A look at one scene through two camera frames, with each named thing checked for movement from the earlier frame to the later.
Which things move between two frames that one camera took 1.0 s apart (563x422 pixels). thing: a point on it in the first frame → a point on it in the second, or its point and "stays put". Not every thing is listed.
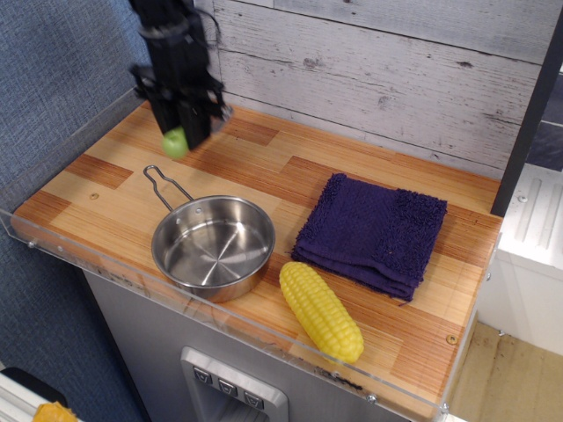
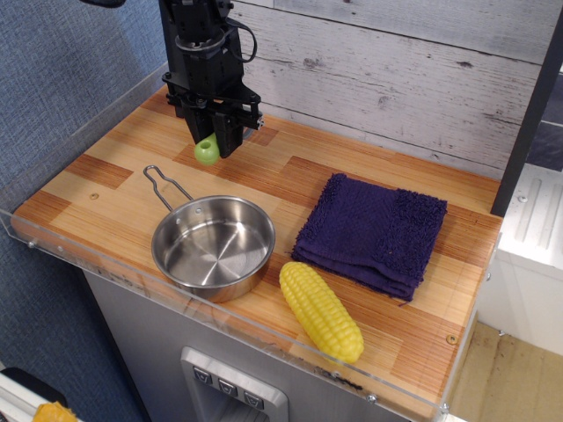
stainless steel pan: [210, 247] stays put
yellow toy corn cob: [332, 330] stays put
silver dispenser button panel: [224, 392] stays put
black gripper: [179, 67] → [211, 78]
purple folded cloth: [372, 234] stays put
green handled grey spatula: [175, 143] → [208, 150]
